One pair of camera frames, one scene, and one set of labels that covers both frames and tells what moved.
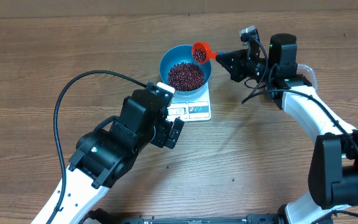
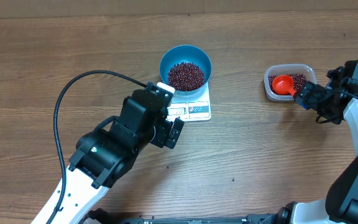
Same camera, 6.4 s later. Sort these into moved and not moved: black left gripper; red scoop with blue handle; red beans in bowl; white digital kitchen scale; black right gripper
Moved: red scoop with blue handle; black right gripper
Not moved: white digital kitchen scale; red beans in bowl; black left gripper
